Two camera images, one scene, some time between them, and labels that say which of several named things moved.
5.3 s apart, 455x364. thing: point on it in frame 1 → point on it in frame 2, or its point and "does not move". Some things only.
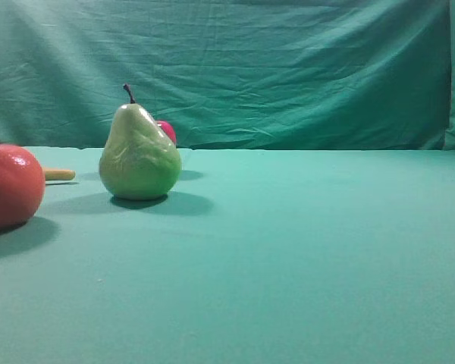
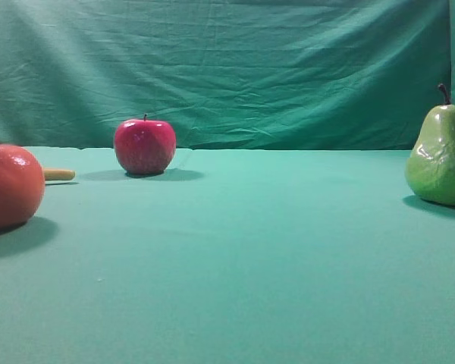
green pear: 139,160 → 437,170
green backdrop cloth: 226,74 does not move
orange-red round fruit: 14,186 does not move
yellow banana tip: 60,174 does not move
